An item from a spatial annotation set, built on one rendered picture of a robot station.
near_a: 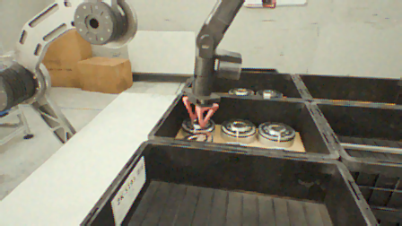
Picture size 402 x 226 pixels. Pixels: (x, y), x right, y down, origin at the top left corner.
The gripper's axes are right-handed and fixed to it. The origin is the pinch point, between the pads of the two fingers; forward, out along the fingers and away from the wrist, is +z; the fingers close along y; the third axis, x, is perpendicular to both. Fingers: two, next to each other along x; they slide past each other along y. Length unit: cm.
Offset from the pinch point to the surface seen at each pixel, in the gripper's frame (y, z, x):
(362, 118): -28.8, -7.0, -37.2
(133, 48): 301, 33, -96
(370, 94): -18, -7, -69
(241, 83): 17.2, -3.9, -34.4
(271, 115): -10.9, -3.3, -19.9
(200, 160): -19.8, -1.9, 13.3
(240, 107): -4.1, -4.3, -13.1
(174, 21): 271, -11, -145
